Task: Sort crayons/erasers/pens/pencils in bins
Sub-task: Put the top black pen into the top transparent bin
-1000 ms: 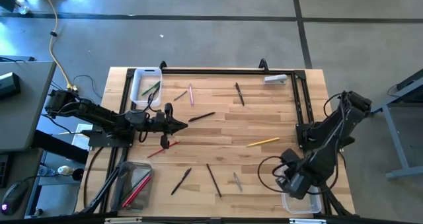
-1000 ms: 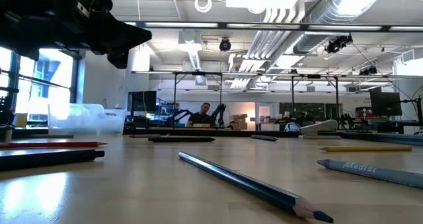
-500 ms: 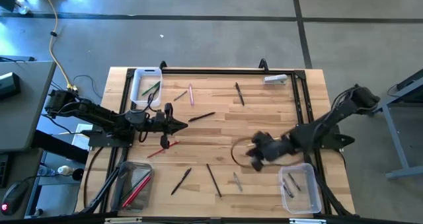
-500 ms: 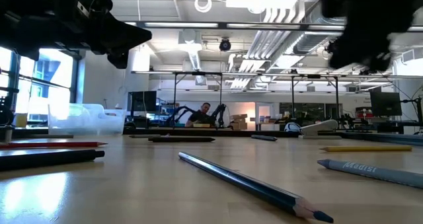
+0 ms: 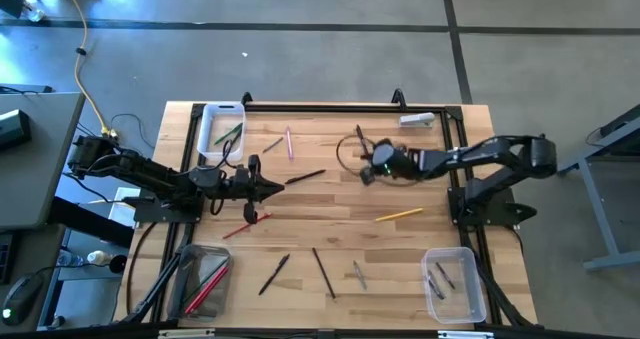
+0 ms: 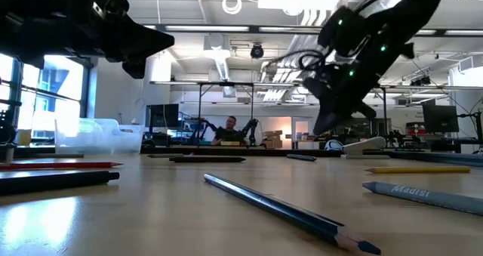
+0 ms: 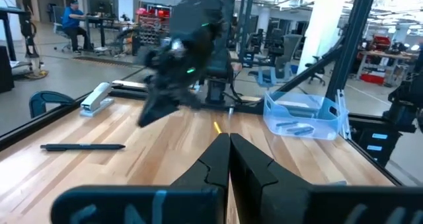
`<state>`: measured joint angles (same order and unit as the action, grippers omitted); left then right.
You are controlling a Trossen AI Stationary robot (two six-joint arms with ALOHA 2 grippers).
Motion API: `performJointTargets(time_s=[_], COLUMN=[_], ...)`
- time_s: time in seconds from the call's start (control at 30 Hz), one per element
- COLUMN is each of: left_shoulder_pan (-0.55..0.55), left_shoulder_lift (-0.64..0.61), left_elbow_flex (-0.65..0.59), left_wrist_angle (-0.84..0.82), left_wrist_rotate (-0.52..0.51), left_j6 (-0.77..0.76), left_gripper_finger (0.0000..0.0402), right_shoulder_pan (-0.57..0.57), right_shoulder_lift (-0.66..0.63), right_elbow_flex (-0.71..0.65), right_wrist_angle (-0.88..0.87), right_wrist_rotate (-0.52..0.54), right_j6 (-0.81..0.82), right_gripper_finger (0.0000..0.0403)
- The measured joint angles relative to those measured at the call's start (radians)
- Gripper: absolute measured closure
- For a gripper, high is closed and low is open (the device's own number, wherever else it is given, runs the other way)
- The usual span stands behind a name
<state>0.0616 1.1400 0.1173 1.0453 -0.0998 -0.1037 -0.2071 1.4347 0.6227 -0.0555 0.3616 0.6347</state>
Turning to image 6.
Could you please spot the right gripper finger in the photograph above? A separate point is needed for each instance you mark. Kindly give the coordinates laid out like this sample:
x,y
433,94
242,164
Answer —
x,y
325,110
339,114

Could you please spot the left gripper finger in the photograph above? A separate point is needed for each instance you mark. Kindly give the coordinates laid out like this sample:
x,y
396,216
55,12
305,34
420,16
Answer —
x,y
139,33
143,53

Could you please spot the yellow pencil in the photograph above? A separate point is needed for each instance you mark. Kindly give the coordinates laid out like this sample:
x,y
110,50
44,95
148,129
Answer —
x,y
419,170

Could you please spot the dark blue pencil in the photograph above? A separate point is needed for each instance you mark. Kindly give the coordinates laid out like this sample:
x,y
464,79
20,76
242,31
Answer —
x,y
283,210

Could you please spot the red pencil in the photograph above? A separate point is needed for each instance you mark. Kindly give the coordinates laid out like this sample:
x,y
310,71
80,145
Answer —
x,y
56,165

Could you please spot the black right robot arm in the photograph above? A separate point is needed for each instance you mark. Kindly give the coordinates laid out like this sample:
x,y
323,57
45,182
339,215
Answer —
x,y
396,29

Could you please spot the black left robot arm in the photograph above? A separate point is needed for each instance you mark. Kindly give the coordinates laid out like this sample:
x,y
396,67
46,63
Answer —
x,y
34,22

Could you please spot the soccer ball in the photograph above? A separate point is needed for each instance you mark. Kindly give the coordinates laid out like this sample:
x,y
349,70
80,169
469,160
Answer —
x,y
333,145

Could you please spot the white stapler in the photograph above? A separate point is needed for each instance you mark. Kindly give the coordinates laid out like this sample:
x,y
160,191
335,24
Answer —
x,y
362,147

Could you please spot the black pen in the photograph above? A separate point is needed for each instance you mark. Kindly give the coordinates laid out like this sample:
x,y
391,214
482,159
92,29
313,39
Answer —
x,y
56,182
302,157
207,159

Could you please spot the cardboard box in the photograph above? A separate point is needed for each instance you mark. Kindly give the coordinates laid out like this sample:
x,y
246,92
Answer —
x,y
272,133
272,142

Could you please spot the black monitor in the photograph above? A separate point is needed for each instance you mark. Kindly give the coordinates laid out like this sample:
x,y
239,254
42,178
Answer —
x,y
163,115
440,118

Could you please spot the red storage box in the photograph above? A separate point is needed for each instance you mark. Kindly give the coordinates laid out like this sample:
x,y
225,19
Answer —
x,y
415,129

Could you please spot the clear plastic bin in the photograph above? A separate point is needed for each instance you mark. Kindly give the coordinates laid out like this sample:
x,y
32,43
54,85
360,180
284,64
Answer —
x,y
98,137

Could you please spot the person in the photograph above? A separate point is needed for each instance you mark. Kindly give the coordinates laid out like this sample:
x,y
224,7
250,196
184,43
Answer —
x,y
230,129

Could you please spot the grey crayon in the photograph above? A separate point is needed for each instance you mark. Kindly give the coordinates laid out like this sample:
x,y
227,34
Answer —
x,y
426,195

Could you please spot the yellow cup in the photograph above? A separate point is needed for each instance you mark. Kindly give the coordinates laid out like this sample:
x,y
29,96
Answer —
x,y
23,137

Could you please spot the black overhead frame bar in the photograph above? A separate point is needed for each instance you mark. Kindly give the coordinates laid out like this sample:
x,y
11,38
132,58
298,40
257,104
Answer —
x,y
211,28

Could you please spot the black overhead camera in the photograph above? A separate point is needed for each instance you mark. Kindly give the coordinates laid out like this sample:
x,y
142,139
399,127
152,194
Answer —
x,y
257,51

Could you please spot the white standoff post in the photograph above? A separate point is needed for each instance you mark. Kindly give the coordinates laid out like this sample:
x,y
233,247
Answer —
x,y
8,154

